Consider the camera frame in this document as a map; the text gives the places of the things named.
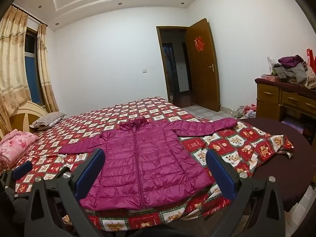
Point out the red bag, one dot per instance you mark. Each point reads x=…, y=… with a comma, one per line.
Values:
x=310, y=56

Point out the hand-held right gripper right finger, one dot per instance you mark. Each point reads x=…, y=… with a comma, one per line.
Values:
x=221, y=175

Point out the brown wooden door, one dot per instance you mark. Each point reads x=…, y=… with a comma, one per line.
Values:
x=202, y=84

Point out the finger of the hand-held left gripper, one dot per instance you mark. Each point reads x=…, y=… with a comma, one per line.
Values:
x=22, y=170

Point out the narrow beige floral curtain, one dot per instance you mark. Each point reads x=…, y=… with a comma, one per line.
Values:
x=47, y=74

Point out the red bear-print bedsheet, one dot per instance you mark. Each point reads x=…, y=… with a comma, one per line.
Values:
x=222, y=143

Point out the red paper door decoration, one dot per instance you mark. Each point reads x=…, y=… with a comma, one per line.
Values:
x=199, y=44

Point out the wide beige floral curtain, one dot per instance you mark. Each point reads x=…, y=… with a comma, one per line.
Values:
x=12, y=66

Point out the pink folded blanket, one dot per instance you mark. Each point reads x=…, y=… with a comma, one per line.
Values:
x=16, y=148

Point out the pile of clothes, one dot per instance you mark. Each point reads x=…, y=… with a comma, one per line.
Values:
x=293, y=71

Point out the magenta puffer jacket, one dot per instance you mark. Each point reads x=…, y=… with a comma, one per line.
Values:
x=148, y=158

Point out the dark brown mattress cover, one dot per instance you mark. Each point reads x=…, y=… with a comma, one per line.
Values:
x=284, y=177

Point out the pink box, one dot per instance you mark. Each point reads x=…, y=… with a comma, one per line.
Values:
x=270, y=77

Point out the wooden dresser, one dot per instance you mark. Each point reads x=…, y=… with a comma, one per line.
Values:
x=269, y=98

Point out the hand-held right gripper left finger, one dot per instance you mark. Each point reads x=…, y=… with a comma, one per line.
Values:
x=90, y=175

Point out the striped pillow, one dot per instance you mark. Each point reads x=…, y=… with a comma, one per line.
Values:
x=48, y=119

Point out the window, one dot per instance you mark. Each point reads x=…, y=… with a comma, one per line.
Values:
x=32, y=79

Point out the clothes heap on floor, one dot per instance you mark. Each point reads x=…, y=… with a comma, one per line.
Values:
x=244, y=111

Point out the brown door frame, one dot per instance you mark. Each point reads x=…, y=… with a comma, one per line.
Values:
x=160, y=54

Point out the cream wooden headboard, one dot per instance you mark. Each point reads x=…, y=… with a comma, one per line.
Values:
x=27, y=113

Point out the curtain rod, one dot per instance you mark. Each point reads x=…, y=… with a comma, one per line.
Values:
x=34, y=19

